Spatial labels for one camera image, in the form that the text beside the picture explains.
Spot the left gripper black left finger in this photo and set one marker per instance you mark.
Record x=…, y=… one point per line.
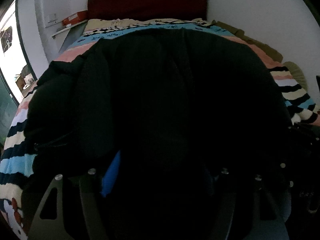
x=78, y=205

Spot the dark red headboard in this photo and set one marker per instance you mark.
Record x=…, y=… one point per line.
x=143, y=10

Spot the olive green mattress edge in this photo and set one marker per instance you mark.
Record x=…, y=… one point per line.
x=294, y=69

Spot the white wall shelf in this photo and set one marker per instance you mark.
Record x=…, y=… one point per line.
x=68, y=28

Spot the bright window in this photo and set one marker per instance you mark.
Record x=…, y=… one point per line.
x=14, y=67

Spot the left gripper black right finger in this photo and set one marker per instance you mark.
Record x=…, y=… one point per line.
x=251, y=204

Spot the pink Hello Kitty bedspread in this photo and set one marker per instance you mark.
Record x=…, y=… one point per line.
x=17, y=161

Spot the large black garment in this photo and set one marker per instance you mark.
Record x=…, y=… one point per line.
x=178, y=105

